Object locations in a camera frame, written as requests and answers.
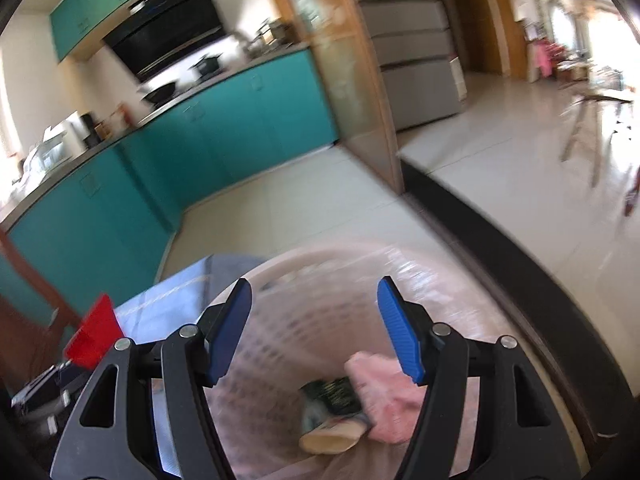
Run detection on glass sliding door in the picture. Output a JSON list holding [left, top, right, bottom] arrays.
[[273, 0, 405, 195]]

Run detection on brown wooden chair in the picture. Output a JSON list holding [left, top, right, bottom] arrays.
[[1, 230, 82, 393]]

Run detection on black wok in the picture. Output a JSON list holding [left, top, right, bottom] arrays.
[[142, 81, 177, 107]]

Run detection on blue checkered tablecloth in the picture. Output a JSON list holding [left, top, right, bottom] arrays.
[[112, 253, 266, 478]]

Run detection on teal lower kitchen cabinets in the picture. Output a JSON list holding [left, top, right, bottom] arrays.
[[2, 48, 337, 314]]

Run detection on green snack wrapper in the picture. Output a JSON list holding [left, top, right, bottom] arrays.
[[299, 377, 370, 434]]

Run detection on white plastic trash basket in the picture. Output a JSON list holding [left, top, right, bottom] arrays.
[[202, 242, 589, 480]]

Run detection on black cooking pot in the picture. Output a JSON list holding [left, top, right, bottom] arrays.
[[191, 55, 224, 79]]

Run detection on silver refrigerator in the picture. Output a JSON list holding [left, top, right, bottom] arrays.
[[357, 0, 461, 130]]

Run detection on pink trash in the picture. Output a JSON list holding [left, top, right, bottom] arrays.
[[345, 352, 426, 444]]

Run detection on red plastic scrap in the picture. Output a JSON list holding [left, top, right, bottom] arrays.
[[64, 294, 124, 370]]

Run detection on black range hood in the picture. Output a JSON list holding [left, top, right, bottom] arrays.
[[103, 0, 227, 82]]

